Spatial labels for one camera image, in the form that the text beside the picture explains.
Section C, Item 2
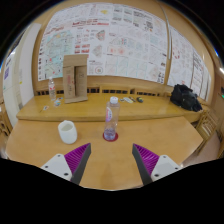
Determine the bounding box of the black bag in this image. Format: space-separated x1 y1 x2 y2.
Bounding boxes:
169 83 204 113

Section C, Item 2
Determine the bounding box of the white ceramic mug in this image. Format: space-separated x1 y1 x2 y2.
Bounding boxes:
57 119 78 145

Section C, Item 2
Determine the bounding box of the wall poster of diagrams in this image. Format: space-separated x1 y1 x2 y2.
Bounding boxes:
166 25 212 101

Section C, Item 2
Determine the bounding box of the brown cardboard box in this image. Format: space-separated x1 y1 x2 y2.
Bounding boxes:
62 54 89 104

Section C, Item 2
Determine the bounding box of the flat round red coaster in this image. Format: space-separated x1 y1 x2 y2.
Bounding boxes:
102 131 119 143

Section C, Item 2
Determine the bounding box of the white standing air conditioner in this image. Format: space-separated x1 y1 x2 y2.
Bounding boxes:
2 22 43 128

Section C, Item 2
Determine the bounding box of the wooden chair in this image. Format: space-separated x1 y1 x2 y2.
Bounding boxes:
0 109 14 158
194 109 224 160

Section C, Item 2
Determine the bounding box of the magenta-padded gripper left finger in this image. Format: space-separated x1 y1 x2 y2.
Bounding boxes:
40 142 92 185

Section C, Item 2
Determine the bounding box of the clear plastic water bottle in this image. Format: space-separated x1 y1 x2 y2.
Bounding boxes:
103 96 120 141

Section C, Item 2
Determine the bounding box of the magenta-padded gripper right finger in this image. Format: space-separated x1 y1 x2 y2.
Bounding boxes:
131 143 183 186

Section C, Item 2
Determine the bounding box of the white marker pen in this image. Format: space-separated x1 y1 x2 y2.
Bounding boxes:
119 96 135 104

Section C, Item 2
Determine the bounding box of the small bottle with red label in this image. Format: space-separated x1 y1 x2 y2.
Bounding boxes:
48 76 57 102

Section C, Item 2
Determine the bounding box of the large wall poster with map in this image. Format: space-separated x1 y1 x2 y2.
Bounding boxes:
37 2 168 85

